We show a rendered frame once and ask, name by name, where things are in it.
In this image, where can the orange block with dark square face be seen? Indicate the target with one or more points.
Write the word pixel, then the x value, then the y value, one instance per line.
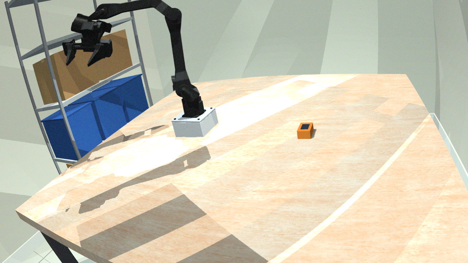
pixel 305 130

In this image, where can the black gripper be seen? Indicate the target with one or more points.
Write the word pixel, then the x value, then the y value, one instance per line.
pixel 101 48

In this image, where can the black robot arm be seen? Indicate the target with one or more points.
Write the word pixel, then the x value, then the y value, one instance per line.
pixel 191 99

